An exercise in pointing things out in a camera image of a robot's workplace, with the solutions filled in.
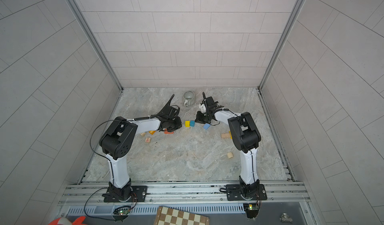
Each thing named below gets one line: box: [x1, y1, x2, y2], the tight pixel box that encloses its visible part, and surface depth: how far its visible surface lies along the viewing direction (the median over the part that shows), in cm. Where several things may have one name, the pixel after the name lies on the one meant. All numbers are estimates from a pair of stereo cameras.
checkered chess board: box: [153, 206, 210, 225], surface depth 64 cm
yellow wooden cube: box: [184, 120, 191, 128], surface depth 96 cm
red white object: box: [48, 216, 88, 225], surface depth 62 cm
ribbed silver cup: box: [183, 91, 196, 107], surface depth 104 cm
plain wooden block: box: [221, 133, 231, 139], surface depth 93 cm
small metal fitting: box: [279, 212, 293, 224], surface depth 65 cm
